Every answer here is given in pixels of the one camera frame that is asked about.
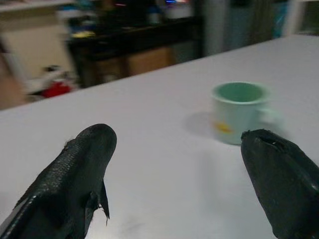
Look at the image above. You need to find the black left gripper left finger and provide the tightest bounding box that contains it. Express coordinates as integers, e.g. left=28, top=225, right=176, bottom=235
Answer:
left=0, top=123, right=118, bottom=239

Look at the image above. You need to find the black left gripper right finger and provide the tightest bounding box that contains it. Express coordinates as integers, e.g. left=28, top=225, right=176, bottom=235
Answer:
left=240, top=128, right=319, bottom=239

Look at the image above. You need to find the pale green mug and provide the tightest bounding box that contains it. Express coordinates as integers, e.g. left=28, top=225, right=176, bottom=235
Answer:
left=211, top=82, right=284, bottom=146

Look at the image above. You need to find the large cardboard box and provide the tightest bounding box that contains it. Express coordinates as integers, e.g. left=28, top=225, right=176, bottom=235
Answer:
left=126, top=48, right=175, bottom=76

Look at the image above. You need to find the black shelf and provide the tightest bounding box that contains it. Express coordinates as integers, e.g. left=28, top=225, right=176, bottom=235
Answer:
left=66, top=14, right=204, bottom=88

